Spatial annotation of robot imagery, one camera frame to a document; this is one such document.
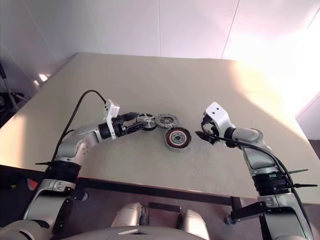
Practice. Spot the silver rounded robot leg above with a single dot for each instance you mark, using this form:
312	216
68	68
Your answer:
195	223
130	215

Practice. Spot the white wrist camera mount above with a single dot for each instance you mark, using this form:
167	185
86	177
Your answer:
217	113
111	115

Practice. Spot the dark table frame bar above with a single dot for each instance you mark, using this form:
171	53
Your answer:
150	191

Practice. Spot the silver spoked rotor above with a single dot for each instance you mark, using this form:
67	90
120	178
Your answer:
147	121

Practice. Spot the round motor housing with stator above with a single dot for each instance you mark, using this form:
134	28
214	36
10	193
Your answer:
178	138

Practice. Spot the black zip tie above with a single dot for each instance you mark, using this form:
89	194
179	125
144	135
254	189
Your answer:
45	163
303	185

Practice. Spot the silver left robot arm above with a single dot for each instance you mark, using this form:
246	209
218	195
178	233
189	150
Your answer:
75	145

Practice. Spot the silver robot torso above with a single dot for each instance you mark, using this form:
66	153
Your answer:
120	233

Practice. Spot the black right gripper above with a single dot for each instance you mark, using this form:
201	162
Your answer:
213	132

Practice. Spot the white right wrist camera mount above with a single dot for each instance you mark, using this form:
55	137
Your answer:
217	113

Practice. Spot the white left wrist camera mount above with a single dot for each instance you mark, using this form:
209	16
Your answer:
111	115

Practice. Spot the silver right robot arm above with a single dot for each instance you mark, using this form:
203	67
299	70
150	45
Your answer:
250	136

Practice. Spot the table leg with caster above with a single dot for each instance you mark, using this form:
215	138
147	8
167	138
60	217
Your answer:
233	212

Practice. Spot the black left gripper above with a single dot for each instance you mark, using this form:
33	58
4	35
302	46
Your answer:
122	126

